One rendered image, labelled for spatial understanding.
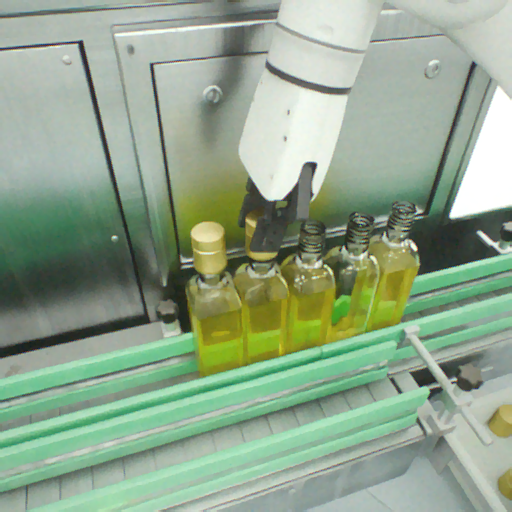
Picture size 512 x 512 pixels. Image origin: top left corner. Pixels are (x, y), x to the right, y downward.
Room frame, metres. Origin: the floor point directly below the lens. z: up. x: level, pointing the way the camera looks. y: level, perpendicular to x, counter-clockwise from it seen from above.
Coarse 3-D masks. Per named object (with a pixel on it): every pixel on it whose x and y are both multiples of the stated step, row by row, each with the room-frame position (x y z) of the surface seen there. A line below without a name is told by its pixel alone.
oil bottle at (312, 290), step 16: (288, 256) 0.39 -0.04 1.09; (288, 272) 0.37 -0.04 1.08; (304, 272) 0.36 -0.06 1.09; (320, 272) 0.36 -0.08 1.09; (304, 288) 0.35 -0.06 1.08; (320, 288) 0.35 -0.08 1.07; (304, 304) 0.35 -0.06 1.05; (320, 304) 0.35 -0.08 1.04; (288, 320) 0.35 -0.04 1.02; (304, 320) 0.35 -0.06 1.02; (320, 320) 0.35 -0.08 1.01; (288, 336) 0.35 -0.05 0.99; (304, 336) 0.35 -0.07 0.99; (320, 336) 0.35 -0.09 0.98; (288, 352) 0.35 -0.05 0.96
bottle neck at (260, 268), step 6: (252, 258) 0.35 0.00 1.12; (252, 264) 0.35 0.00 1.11; (258, 264) 0.35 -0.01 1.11; (264, 264) 0.35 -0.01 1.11; (270, 264) 0.35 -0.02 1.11; (252, 270) 0.35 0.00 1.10; (258, 270) 0.35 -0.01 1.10; (264, 270) 0.35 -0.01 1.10; (270, 270) 0.35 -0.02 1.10; (258, 276) 0.35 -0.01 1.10; (264, 276) 0.35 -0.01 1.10
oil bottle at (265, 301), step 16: (240, 272) 0.36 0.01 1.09; (240, 288) 0.35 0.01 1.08; (256, 288) 0.34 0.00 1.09; (272, 288) 0.34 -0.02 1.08; (288, 288) 0.35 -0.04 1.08; (256, 304) 0.33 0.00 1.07; (272, 304) 0.34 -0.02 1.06; (288, 304) 0.34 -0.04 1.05; (256, 320) 0.33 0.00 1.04; (272, 320) 0.34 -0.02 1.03; (256, 336) 0.33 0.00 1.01; (272, 336) 0.34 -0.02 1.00; (256, 352) 0.33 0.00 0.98; (272, 352) 0.34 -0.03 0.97
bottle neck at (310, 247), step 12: (300, 228) 0.37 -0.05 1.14; (312, 228) 0.39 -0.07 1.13; (324, 228) 0.37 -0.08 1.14; (300, 240) 0.37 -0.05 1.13; (312, 240) 0.36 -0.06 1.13; (324, 240) 0.37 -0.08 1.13; (300, 252) 0.37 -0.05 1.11; (312, 252) 0.36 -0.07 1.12; (300, 264) 0.37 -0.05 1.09; (312, 264) 0.36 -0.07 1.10
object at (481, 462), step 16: (480, 400) 0.34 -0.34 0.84; (496, 400) 0.34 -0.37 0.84; (480, 416) 0.34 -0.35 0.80; (464, 432) 0.33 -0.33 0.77; (464, 448) 0.30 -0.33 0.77; (480, 448) 0.30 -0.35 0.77; (496, 448) 0.30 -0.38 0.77; (464, 464) 0.25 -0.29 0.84; (480, 464) 0.28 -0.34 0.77; (496, 464) 0.28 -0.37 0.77; (480, 480) 0.23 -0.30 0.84; (496, 480) 0.25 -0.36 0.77; (496, 496) 0.21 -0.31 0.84
